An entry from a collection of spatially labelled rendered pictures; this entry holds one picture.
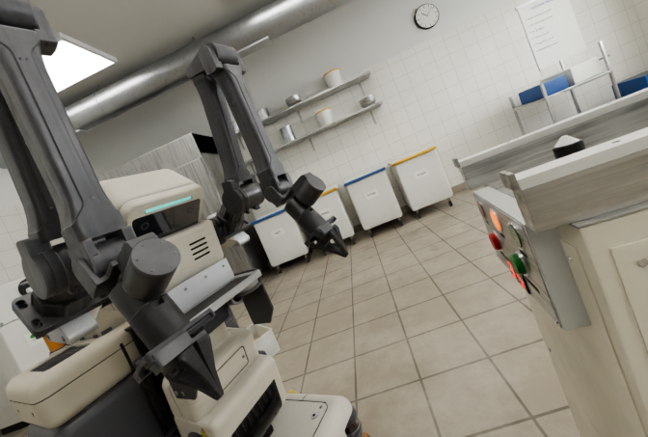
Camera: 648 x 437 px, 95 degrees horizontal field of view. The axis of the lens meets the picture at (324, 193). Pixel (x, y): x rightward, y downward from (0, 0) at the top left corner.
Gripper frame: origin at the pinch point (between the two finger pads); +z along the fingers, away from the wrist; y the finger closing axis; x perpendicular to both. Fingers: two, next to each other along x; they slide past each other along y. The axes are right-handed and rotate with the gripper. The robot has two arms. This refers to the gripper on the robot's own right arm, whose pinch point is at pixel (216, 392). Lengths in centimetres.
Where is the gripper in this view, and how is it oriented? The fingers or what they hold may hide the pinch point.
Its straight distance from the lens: 49.5
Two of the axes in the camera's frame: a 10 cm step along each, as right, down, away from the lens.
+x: -5.4, 7.0, 4.8
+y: 4.5, -2.4, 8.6
